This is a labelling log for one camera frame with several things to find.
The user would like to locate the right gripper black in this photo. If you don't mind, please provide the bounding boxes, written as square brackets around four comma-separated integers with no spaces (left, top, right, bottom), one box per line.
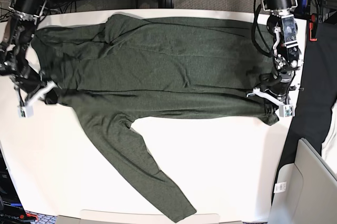
[10,68,58,105]

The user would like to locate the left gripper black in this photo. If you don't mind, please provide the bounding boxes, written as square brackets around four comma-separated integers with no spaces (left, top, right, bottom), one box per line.
[259,71,295,116]

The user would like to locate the dark green long-sleeve shirt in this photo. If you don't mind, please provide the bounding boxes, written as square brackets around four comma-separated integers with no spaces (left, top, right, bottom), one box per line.
[31,14,279,222]

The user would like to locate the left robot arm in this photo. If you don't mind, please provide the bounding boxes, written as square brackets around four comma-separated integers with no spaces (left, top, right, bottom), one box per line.
[251,0,303,117]

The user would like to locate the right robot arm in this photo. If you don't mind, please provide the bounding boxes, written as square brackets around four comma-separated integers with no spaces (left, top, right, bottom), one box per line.
[1,0,48,106]

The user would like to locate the black cloth pile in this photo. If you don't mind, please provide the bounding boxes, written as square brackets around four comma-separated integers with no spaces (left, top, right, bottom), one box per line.
[271,22,337,203]

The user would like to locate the red clamp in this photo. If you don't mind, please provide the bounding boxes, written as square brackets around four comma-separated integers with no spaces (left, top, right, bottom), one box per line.
[309,14,318,42]

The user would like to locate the grey plastic bin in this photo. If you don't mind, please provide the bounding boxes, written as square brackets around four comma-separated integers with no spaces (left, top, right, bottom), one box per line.
[267,139,336,224]

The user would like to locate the black box with label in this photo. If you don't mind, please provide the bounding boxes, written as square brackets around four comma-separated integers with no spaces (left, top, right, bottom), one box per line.
[1,153,25,223]

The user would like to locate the grey tray edge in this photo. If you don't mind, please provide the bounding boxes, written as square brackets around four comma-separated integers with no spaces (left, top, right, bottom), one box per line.
[56,209,243,224]

